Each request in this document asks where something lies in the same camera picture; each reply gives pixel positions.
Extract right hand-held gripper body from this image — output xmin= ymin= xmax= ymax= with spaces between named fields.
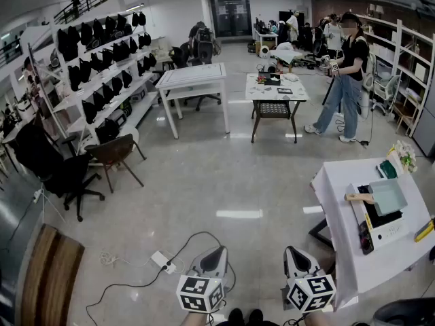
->
xmin=280 ymin=270 xmax=337 ymax=314

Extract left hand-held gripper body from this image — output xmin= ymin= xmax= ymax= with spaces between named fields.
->
xmin=175 ymin=266 xmax=229 ymax=314

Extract white induction cooktop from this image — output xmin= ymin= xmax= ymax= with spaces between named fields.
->
xmin=347 ymin=181 xmax=411 ymax=251

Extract teal square frying pan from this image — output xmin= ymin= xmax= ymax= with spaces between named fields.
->
xmin=343 ymin=177 xmax=408 ymax=217

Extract person's left forearm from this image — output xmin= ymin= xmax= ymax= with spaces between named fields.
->
xmin=179 ymin=312 xmax=213 ymax=326

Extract person's right forearm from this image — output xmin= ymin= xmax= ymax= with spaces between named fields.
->
xmin=300 ymin=310 xmax=334 ymax=326

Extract table with white cloth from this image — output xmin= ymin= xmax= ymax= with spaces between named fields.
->
xmin=308 ymin=156 xmax=435 ymax=312

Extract person's left shoe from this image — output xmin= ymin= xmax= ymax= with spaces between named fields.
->
xmin=227 ymin=308 xmax=245 ymax=326

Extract person's shoe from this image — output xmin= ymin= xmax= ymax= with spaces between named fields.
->
xmin=247 ymin=309 xmax=265 ymax=326
xmin=227 ymin=308 xmax=245 ymax=326

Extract white power strip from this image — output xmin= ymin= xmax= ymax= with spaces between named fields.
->
xmin=150 ymin=250 xmax=177 ymax=275

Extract person's right shoe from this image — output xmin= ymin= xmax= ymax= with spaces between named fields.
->
xmin=247 ymin=309 xmax=265 ymax=326

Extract dark patterned packet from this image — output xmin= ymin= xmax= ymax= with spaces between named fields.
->
xmin=358 ymin=221 xmax=375 ymax=256

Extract dark grey oval shell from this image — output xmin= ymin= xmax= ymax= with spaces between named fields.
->
xmin=372 ymin=297 xmax=435 ymax=326

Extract yellow oil bottle black cap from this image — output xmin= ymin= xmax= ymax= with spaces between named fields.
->
xmin=413 ymin=215 xmax=435 ymax=245

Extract green packet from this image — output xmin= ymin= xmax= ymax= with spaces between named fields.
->
xmin=375 ymin=160 xmax=399 ymax=180

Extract brown chair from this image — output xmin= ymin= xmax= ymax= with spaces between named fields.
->
xmin=84 ymin=133 xmax=147 ymax=194

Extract pink flower bouquet white box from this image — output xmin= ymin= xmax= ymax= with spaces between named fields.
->
xmin=386 ymin=139 xmax=419 ymax=175

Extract brown wooden bench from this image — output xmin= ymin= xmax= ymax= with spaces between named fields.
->
xmin=20 ymin=223 xmax=86 ymax=326

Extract small marble side table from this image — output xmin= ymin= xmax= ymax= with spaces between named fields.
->
xmin=245 ymin=72 xmax=311 ymax=145

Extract white shelf rack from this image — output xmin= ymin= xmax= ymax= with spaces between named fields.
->
xmin=25 ymin=8 xmax=160 ymax=149

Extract small wooden side table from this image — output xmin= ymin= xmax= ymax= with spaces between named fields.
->
xmin=393 ymin=97 xmax=414 ymax=132

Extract white framed table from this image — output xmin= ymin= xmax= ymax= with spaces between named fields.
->
xmin=155 ymin=62 xmax=228 ymax=140

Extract white backpack with oval shell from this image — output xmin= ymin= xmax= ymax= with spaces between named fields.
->
xmin=360 ymin=35 xmax=379 ymax=93

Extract white office chair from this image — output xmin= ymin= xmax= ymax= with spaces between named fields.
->
xmin=363 ymin=75 xmax=402 ymax=117

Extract grey metal cabinet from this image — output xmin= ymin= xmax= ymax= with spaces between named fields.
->
xmin=0 ymin=175 xmax=45 ymax=326

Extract black mesh office chair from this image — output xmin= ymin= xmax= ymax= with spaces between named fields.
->
xmin=169 ymin=41 xmax=222 ymax=112

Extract white storage shelf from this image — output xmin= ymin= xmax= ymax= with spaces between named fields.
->
xmin=358 ymin=12 xmax=435 ymax=139

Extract black double door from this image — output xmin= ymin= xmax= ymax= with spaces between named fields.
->
xmin=209 ymin=0 xmax=251 ymax=39

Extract rows of black bags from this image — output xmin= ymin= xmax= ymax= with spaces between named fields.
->
xmin=56 ymin=11 xmax=158 ymax=144

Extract black floor cable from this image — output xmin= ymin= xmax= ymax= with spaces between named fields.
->
xmin=85 ymin=231 xmax=237 ymax=326

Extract white coiled cable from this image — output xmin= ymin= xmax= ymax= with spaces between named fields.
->
xmin=99 ymin=249 xmax=154 ymax=270

